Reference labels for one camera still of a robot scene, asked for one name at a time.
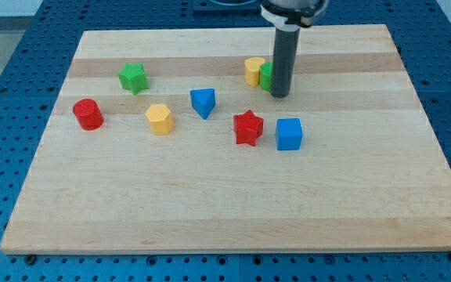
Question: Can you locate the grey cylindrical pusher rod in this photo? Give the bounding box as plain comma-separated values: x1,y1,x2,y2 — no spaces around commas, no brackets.
270,28,300,98

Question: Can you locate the red star block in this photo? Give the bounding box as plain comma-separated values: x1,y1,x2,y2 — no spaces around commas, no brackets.
233,110,264,146

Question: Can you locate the green star block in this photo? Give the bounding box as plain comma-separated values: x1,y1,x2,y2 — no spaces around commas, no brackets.
118,63,150,95

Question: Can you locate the green rounded block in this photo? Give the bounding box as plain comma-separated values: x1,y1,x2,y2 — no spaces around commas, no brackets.
259,62,272,92

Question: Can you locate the yellow rounded block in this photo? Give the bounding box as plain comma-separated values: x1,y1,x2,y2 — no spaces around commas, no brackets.
244,57,265,87

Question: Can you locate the blue cube block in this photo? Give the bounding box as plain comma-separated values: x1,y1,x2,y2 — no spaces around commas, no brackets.
276,118,303,150

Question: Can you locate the blue triangle block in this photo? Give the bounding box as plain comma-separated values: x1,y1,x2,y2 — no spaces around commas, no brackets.
190,89,215,120

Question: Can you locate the yellow hexagon block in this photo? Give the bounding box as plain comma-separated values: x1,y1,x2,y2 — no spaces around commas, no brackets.
145,103,174,136

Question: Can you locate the wooden board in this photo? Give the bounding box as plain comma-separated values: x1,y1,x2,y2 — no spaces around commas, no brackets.
0,24,451,255

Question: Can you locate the red cylinder block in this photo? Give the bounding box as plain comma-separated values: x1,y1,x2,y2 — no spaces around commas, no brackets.
73,99,104,131

